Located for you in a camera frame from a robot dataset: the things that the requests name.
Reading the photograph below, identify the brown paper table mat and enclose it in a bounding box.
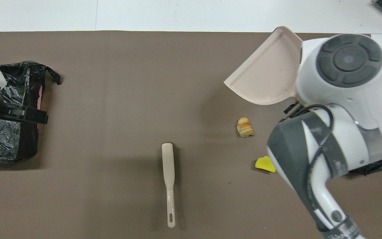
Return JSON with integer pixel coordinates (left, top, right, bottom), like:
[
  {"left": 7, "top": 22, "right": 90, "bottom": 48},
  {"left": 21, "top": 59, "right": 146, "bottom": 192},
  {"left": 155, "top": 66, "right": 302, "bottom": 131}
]
[{"left": 0, "top": 31, "right": 382, "bottom": 239}]

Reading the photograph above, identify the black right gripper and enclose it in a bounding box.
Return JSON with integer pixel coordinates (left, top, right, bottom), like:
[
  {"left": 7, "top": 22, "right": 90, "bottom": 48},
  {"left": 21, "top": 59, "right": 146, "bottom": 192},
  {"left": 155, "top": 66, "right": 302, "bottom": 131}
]
[{"left": 279, "top": 101, "right": 311, "bottom": 123}]

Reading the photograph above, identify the beige hand brush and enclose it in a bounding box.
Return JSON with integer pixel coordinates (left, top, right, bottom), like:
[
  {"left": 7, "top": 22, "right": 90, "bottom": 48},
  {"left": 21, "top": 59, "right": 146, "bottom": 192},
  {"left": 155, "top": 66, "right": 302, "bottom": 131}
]
[{"left": 161, "top": 143, "right": 176, "bottom": 228}]

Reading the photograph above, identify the beige plastic dustpan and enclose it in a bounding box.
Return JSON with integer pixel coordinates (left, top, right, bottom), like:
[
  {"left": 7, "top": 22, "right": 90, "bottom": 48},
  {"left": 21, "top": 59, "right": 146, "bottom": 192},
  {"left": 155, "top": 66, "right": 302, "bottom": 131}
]
[{"left": 224, "top": 26, "right": 303, "bottom": 106}]

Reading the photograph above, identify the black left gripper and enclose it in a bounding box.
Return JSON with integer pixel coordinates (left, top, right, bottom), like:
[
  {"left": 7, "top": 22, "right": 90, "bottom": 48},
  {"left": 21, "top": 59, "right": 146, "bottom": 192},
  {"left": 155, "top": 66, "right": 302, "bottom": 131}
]
[{"left": 0, "top": 106, "right": 49, "bottom": 125}]

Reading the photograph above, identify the yellow jagged sponge chunk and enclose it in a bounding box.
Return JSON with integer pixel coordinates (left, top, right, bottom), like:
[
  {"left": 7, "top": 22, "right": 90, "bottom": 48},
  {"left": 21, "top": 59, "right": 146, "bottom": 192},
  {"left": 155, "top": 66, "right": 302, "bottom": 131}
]
[{"left": 255, "top": 156, "right": 276, "bottom": 173}]

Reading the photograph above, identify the orange striped croissant piece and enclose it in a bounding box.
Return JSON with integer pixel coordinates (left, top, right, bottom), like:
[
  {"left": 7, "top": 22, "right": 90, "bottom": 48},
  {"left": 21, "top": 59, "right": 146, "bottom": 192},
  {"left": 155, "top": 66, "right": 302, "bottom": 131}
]
[{"left": 237, "top": 117, "right": 255, "bottom": 138}]

